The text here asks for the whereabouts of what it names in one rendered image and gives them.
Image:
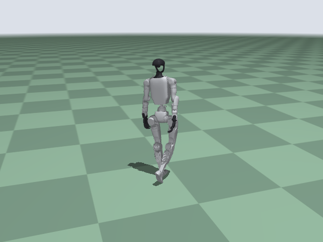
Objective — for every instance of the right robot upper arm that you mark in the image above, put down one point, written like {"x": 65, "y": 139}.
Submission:
{"x": 173, "y": 88}

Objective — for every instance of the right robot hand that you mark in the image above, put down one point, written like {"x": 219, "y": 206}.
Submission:
{"x": 173, "y": 124}

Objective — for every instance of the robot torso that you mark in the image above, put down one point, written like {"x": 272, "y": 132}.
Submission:
{"x": 160, "y": 94}

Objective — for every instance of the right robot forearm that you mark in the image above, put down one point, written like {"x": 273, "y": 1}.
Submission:
{"x": 175, "y": 106}

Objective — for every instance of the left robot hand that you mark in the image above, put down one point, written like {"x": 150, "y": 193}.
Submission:
{"x": 146, "y": 125}

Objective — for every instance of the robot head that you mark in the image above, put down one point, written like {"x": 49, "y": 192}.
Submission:
{"x": 157, "y": 63}

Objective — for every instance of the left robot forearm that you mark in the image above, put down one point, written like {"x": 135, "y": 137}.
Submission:
{"x": 145, "y": 107}

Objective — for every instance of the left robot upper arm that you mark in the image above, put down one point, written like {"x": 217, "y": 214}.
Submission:
{"x": 146, "y": 90}

